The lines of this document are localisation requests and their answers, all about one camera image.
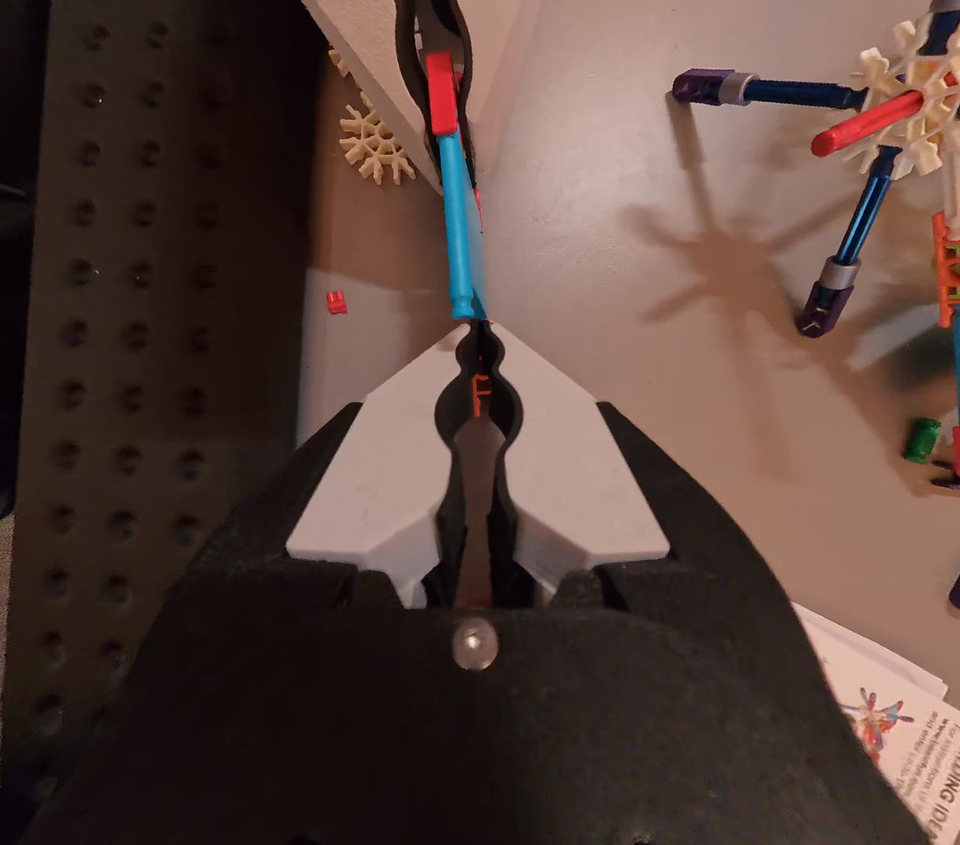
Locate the instruction booklet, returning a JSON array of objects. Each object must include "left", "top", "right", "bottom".
[{"left": 825, "top": 665, "right": 960, "bottom": 845}]

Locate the green short toy rod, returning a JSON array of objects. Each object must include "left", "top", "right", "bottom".
[{"left": 902, "top": 416, "right": 944, "bottom": 465}]

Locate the red toy connector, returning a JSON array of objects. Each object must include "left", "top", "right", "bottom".
[{"left": 424, "top": 50, "right": 462, "bottom": 139}]

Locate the colourful toy windmill model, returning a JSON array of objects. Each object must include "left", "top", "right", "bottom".
[{"left": 669, "top": 0, "right": 960, "bottom": 492}]

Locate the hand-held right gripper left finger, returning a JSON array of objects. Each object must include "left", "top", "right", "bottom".
[{"left": 285, "top": 320, "right": 483, "bottom": 610}]

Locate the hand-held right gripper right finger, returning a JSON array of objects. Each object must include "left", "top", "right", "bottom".
[{"left": 478, "top": 320, "right": 672, "bottom": 610}]

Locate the blue toy panel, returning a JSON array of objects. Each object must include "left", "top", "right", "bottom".
[{"left": 437, "top": 132, "right": 490, "bottom": 324}]

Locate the black perforated board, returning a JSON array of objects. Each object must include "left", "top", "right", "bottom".
[{"left": 0, "top": 0, "right": 333, "bottom": 756}]

